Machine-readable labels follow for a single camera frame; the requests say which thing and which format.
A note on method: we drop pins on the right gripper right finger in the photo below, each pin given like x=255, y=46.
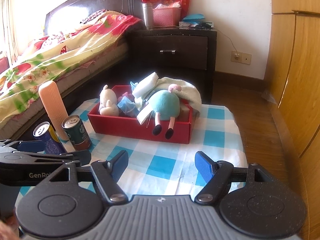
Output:
x=216, y=174

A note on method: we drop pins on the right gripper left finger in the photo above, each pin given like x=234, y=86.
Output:
x=106, y=175

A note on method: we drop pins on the cream teddy bear plush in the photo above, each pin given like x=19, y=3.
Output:
x=108, y=102

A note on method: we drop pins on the blue face mask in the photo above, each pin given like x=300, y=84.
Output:
x=127, y=107

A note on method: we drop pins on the pink pig plush toy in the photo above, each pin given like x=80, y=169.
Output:
x=165, y=105

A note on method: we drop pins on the white towel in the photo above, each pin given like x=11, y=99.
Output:
x=188, y=91

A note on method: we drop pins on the pink knitted yarn knot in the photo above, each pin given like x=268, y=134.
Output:
x=129, y=96

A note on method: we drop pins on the white sponge block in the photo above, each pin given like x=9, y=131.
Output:
x=145, y=85

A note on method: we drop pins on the person's left hand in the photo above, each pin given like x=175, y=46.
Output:
x=9, y=229

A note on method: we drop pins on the blue drink can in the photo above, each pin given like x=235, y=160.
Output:
x=46, y=134

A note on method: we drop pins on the blue white checkered tablecloth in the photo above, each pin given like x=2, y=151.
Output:
x=164, y=168

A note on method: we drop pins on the dark green coffee can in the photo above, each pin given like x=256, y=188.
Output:
x=76, y=132

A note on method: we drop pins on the red cardboard box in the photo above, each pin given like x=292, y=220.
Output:
x=125, y=126

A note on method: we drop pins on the peach ribbed tall bottle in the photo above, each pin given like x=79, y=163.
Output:
x=53, y=104

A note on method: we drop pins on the floral bed blanket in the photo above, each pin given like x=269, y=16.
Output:
x=58, y=54

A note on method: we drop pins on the wooden wardrobe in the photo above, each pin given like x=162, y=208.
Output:
x=292, y=78

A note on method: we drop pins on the beige window curtain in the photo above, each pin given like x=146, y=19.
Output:
x=8, y=31

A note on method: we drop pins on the dark wooden nightstand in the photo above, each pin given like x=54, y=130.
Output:
x=179, y=53

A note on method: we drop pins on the blue paper on nightstand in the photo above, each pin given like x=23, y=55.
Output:
x=196, y=21

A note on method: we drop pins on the pink plastic basket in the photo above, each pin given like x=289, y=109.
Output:
x=166, y=17

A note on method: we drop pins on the steel thermos flask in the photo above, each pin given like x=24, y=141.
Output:
x=148, y=15

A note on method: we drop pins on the dark wooden headboard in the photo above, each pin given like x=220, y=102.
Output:
x=71, y=12

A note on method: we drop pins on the wall power socket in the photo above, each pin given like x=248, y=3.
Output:
x=241, y=57

